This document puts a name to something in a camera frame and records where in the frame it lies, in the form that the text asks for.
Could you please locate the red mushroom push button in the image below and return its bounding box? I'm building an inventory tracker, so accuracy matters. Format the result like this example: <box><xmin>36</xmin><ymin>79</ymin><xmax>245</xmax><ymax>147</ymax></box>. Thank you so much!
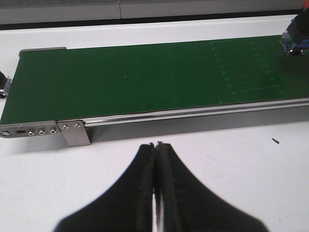
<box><xmin>280</xmin><ymin>0</ymin><xmax>309</xmax><ymax>56</ymax></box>

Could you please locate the metal conveyor support bracket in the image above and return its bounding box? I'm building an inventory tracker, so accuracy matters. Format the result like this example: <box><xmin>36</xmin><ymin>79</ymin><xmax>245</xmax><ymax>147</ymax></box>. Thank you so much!
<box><xmin>57</xmin><ymin>120</ymin><xmax>91</xmax><ymax>147</ymax></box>

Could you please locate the black switch block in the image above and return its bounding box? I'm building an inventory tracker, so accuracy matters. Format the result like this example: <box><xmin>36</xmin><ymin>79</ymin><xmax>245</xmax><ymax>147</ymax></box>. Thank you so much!
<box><xmin>0</xmin><ymin>72</ymin><xmax>12</xmax><ymax>99</ymax></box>

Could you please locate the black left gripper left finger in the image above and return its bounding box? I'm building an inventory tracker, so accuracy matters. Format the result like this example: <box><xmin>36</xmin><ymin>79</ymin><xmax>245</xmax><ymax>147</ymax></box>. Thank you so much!
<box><xmin>55</xmin><ymin>144</ymin><xmax>155</xmax><ymax>232</ymax></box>

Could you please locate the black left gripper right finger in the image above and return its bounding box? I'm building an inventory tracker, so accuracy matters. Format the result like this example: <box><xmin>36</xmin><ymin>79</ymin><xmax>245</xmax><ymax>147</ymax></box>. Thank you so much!
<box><xmin>155</xmin><ymin>143</ymin><xmax>268</xmax><ymax>232</ymax></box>

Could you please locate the aluminium conveyor frame rail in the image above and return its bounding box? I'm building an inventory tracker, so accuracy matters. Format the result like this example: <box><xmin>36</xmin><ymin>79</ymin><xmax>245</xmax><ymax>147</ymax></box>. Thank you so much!
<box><xmin>0</xmin><ymin>46</ymin><xmax>309</xmax><ymax>139</ymax></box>

